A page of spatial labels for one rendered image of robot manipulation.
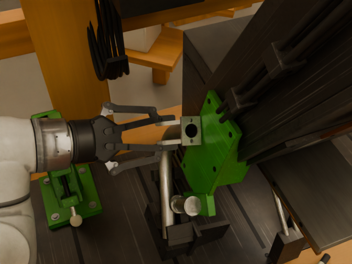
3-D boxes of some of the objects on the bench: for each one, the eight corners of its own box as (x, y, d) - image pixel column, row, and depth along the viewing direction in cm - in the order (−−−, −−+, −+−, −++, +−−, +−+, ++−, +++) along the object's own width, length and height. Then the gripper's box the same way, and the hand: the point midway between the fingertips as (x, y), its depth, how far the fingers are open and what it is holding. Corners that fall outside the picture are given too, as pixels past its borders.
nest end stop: (183, 237, 94) (193, 241, 89) (159, 243, 92) (168, 246, 87) (182, 232, 94) (192, 235, 89) (158, 237, 92) (167, 241, 87)
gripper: (77, 191, 67) (204, 172, 77) (68, 93, 67) (197, 87, 77) (68, 186, 74) (186, 169, 84) (59, 97, 73) (179, 91, 84)
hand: (176, 132), depth 79 cm, fingers closed on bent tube, 3 cm apart
